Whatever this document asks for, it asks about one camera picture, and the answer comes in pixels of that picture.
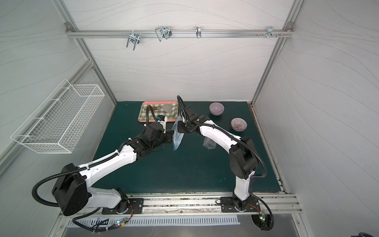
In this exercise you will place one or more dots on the white slotted vent strip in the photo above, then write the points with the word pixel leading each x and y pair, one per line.
pixel 154 221

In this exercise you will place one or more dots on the pink plastic tray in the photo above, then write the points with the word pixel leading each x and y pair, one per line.
pixel 142 118

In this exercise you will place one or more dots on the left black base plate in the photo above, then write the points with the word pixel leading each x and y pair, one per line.
pixel 132 205

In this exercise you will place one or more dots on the aluminium top crossbar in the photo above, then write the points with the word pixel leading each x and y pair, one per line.
pixel 176 34

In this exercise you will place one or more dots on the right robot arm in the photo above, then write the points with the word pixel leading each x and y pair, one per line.
pixel 243 157

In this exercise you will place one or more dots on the small metal bracket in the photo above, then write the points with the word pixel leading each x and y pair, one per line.
pixel 198 32

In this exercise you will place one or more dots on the blue ruler set package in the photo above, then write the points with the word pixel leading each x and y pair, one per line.
pixel 177 136

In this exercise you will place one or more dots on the plain lilac bowl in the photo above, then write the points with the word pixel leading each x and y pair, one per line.
pixel 216 108

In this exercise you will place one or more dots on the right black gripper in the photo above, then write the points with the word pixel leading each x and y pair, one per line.
pixel 181 127

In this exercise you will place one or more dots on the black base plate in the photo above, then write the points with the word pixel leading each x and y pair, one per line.
pixel 132 205
pixel 233 204

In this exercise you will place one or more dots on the wooden handled metal spatula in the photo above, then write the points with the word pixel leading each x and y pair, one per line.
pixel 163 108

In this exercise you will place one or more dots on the white wire wall basket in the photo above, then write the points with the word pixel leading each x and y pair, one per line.
pixel 56 126

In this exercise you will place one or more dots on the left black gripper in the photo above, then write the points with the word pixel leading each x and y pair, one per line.
pixel 168 136

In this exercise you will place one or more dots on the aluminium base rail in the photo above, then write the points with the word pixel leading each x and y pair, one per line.
pixel 204 203

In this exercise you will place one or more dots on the green checked cloth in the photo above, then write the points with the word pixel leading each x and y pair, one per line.
pixel 168 115

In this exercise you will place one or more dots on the clear plastic pouch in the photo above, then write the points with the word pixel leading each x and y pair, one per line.
pixel 209 143

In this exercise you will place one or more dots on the metal u-bolt clamp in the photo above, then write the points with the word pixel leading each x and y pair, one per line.
pixel 133 39
pixel 163 32

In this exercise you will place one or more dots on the metal U-bolt clamp middle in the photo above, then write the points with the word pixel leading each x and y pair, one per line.
pixel 163 32

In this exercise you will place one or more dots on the metal U-bolt clamp left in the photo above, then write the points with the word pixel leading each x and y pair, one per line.
pixel 133 39

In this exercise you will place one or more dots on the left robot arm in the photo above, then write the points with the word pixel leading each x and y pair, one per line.
pixel 74 191

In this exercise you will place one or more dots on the striped purple bowl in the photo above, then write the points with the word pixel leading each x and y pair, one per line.
pixel 238 124

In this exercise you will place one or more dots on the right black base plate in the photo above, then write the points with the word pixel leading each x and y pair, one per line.
pixel 233 204

